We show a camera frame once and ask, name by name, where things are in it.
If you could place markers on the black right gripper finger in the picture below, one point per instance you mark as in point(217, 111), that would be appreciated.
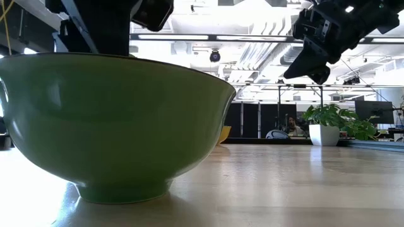
point(311, 61)
point(320, 77)

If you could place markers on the yellow bowl blue leaf print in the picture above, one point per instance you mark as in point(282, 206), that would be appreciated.
point(224, 134)

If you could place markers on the white blue striped ball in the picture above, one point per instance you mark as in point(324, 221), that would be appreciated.
point(277, 135)

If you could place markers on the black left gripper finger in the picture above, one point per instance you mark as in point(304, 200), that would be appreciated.
point(110, 34)
point(74, 38)

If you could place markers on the grey blue flat rail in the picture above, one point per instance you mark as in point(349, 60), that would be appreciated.
point(378, 145)

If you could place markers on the black computer monitor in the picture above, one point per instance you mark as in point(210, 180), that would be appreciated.
point(374, 112)

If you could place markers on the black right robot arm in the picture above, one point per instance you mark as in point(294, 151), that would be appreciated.
point(393, 12)

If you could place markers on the black overhead camera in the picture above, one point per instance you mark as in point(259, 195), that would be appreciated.
point(215, 56)

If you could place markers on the person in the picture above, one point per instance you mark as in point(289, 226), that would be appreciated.
point(293, 129)

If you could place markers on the green bowl red fruit print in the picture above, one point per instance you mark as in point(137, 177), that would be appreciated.
point(110, 126)

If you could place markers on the black background rig frame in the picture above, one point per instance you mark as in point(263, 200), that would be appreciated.
point(321, 94)

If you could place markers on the white plant pot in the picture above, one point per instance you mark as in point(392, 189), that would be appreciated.
point(323, 135)

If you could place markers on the black partition panels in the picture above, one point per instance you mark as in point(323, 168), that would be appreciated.
point(249, 119)

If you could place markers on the green leafy plant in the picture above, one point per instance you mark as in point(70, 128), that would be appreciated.
point(328, 115)

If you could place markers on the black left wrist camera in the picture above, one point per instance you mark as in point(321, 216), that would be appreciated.
point(154, 14)

